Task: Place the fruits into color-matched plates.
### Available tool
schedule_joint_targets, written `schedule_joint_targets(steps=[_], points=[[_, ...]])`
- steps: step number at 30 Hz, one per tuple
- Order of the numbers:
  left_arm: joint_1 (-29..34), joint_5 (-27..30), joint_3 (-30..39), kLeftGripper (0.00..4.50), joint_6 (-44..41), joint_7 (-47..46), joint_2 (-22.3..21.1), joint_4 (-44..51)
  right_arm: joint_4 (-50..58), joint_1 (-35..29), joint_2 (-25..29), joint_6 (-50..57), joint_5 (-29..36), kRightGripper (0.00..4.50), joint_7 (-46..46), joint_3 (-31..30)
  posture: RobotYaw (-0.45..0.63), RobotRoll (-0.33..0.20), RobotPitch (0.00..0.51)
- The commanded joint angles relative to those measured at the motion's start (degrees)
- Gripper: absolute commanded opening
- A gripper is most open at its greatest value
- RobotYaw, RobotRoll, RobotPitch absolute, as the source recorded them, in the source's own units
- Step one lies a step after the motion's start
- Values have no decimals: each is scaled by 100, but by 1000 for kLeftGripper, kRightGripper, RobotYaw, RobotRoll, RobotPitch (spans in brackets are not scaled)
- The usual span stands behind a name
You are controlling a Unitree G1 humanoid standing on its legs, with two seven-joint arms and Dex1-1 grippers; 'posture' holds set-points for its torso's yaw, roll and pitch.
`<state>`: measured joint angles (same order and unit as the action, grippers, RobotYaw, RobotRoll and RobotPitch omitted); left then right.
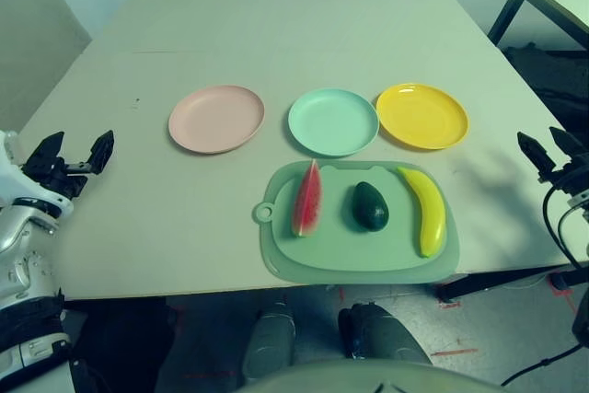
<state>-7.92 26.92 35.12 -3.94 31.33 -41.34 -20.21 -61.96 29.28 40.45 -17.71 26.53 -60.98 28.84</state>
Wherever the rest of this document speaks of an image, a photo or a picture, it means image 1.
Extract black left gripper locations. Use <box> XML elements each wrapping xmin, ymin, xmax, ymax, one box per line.
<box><xmin>20</xmin><ymin>129</ymin><xmax>116</xmax><ymax>203</ymax></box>

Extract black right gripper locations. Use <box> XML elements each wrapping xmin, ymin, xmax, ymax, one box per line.
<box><xmin>516</xmin><ymin>126</ymin><xmax>589</xmax><ymax>197</ymax></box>

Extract yellow banana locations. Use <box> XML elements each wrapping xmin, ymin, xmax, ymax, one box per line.
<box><xmin>397</xmin><ymin>166</ymin><xmax>448</xmax><ymax>259</ymax></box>

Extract dark green avocado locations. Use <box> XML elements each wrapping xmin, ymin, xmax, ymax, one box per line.
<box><xmin>352</xmin><ymin>180</ymin><xmax>390</xmax><ymax>231</ymax></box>

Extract watermelon slice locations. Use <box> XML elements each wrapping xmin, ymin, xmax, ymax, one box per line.
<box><xmin>291</xmin><ymin>158</ymin><xmax>325</xmax><ymax>238</ymax></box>

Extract yellow plate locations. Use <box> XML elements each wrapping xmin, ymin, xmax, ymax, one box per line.
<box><xmin>375</xmin><ymin>83</ymin><xmax>470</xmax><ymax>151</ymax></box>

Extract pink plate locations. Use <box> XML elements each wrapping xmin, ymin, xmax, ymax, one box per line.
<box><xmin>167</xmin><ymin>85</ymin><xmax>267</xmax><ymax>156</ymax></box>

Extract side table with black legs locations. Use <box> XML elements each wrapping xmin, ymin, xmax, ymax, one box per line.
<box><xmin>486</xmin><ymin>0</ymin><xmax>589</xmax><ymax>52</ymax></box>

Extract mint green plate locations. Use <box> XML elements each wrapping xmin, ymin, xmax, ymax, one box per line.
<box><xmin>287</xmin><ymin>87</ymin><xmax>380</xmax><ymax>157</ymax></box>

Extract green cutting board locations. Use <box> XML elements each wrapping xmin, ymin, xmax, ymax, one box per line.
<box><xmin>251</xmin><ymin>159</ymin><xmax>462</xmax><ymax>284</ymax></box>

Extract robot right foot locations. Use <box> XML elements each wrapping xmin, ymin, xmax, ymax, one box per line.
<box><xmin>337</xmin><ymin>302</ymin><xmax>433</xmax><ymax>366</ymax></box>

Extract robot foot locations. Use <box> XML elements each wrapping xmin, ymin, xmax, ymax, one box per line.
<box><xmin>337</xmin><ymin>302</ymin><xmax>433</xmax><ymax>366</ymax></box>
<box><xmin>240</xmin><ymin>299</ymin><xmax>296</xmax><ymax>380</ymax></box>

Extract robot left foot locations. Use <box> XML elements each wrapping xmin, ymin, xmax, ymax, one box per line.
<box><xmin>240</xmin><ymin>299</ymin><xmax>296</xmax><ymax>380</ymax></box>

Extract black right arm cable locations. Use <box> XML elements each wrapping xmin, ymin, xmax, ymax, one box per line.
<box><xmin>500</xmin><ymin>184</ymin><xmax>589</xmax><ymax>387</ymax></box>

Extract black main table frame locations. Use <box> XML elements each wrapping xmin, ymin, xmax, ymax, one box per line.
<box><xmin>434</xmin><ymin>267</ymin><xmax>589</xmax><ymax>306</ymax></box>

